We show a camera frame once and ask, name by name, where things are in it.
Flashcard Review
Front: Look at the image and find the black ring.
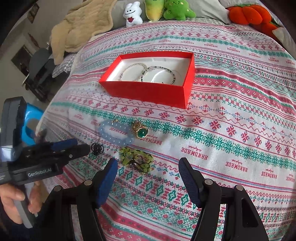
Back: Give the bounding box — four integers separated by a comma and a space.
90, 142, 105, 156

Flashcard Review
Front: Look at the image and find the yellow-green bead bracelet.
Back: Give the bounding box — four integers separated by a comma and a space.
119, 146, 155, 174

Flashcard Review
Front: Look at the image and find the clear crystal bead bracelet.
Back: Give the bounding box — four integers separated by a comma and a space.
118, 62, 149, 82

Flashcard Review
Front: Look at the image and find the red jewelry box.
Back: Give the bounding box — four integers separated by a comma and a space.
99, 51, 195, 109

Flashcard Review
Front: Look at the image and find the person's left hand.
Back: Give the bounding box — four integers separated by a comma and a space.
1, 181, 43, 225

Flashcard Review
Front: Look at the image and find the dark office chair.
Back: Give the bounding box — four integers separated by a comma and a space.
23, 48, 56, 102

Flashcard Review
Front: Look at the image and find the patterned bed cover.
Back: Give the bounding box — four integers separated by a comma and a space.
39, 21, 295, 240

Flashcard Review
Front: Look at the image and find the beige quilted blanket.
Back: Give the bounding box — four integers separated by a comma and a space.
50, 0, 116, 65

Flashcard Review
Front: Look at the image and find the white plush toy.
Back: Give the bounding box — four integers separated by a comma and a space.
123, 1, 143, 28

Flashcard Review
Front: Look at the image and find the yellow-green carrot plush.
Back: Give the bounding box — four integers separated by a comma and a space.
144, 0, 165, 22

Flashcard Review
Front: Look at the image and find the green star plush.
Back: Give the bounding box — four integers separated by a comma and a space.
164, 0, 196, 21

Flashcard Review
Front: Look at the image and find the orange pumpkin plush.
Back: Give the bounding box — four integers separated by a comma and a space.
227, 4, 280, 42

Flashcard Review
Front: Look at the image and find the blue bead bracelet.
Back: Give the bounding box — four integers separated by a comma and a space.
98, 119, 136, 147

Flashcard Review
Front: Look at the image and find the gold ring with green stone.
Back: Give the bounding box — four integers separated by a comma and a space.
131, 121, 149, 140

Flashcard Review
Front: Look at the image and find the wall picture frame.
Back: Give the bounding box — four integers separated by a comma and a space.
27, 3, 40, 23

